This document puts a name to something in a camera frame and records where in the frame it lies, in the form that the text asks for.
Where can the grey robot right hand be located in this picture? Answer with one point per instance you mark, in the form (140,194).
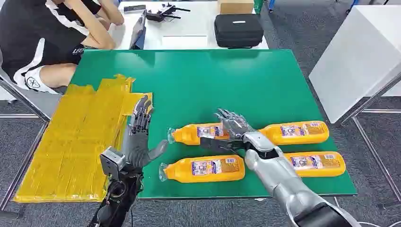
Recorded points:
(233,127)

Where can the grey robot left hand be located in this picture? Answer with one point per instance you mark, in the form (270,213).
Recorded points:
(136,150)

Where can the orange drink bottle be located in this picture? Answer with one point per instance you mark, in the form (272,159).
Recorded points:
(313,172)
(188,134)
(272,134)
(178,170)

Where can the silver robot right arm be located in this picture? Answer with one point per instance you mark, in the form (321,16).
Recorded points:
(282,181)

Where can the green table mat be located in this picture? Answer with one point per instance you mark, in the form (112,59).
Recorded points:
(219,87)

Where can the yellow sheet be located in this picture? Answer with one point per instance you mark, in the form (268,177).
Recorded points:
(69,141)

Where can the black zip case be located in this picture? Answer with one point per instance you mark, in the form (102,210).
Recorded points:
(238,31)

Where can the white desk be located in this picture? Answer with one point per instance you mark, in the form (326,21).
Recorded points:
(194,28)

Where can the grey laptop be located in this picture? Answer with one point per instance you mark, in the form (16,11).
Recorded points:
(137,33)

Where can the cardboard box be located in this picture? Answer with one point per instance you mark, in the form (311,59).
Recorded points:
(236,7)

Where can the green crate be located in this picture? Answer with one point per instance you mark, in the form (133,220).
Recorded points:
(258,6)

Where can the black remote controller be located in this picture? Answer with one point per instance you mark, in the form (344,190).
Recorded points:
(156,15)

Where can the white side table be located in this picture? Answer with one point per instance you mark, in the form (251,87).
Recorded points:
(354,62)

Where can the black flat device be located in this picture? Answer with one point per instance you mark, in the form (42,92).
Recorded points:
(134,8)

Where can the person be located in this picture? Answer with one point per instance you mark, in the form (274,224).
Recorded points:
(31,31)

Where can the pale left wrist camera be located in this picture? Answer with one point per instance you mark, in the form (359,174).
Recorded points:
(111,161)

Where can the metal frame leg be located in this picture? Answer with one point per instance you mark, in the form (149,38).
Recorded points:
(44,116)
(376,95)

